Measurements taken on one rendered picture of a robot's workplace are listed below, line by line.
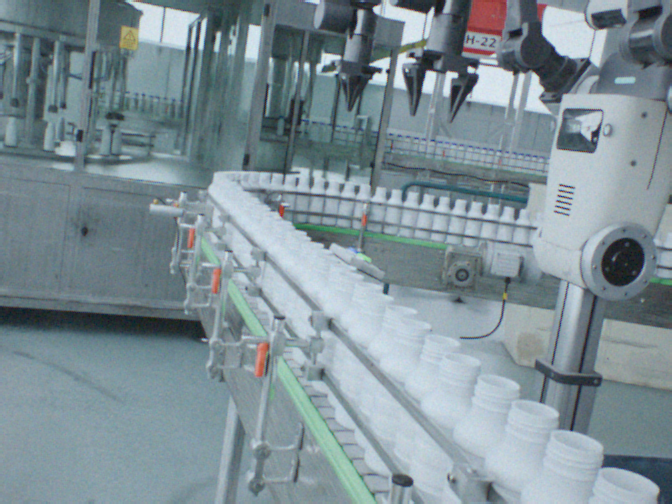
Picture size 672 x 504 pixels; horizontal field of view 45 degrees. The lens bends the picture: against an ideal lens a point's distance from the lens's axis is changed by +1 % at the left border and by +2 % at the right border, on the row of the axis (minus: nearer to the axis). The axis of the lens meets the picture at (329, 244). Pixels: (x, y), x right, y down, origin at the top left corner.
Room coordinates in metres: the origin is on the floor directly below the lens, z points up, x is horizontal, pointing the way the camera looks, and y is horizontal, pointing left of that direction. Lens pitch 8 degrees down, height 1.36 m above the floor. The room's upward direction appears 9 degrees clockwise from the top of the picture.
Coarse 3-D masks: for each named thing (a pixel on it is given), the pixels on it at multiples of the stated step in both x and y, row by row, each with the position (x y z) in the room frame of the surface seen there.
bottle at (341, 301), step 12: (348, 276) 1.07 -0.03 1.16; (360, 276) 1.07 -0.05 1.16; (336, 288) 1.05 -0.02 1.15; (348, 288) 1.04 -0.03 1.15; (336, 300) 1.04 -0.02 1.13; (348, 300) 1.04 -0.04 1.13; (336, 312) 1.03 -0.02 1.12; (324, 336) 1.04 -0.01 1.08; (336, 336) 1.03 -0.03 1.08; (324, 348) 1.04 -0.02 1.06; (324, 360) 1.04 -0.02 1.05; (312, 384) 1.05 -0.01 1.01; (324, 384) 1.03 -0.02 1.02
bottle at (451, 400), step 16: (448, 368) 0.71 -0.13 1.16; (464, 368) 0.70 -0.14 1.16; (448, 384) 0.70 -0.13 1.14; (464, 384) 0.70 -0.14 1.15; (432, 400) 0.71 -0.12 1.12; (448, 400) 0.70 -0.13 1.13; (464, 400) 0.70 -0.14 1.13; (432, 416) 0.70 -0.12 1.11; (448, 416) 0.69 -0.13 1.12; (464, 416) 0.69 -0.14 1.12; (448, 432) 0.69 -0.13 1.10; (416, 448) 0.71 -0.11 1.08; (432, 448) 0.69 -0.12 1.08; (416, 464) 0.71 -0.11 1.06; (432, 464) 0.69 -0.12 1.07; (416, 480) 0.70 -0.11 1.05; (432, 480) 0.69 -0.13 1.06; (432, 496) 0.69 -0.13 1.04
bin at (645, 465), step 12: (612, 456) 1.13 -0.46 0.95; (624, 456) 1.14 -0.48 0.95; (636, 456) 1.14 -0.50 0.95; (648, 456) 1.15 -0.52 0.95; (660, 456) 1.16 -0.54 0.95; (624, 468) 1.14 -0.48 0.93; (636, 468) 1.14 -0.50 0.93; (648, 468) 1.15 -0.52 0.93; (660, 468) 1.16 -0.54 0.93; (660, 480) 1.16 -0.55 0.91; (660, 492) 1.16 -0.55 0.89
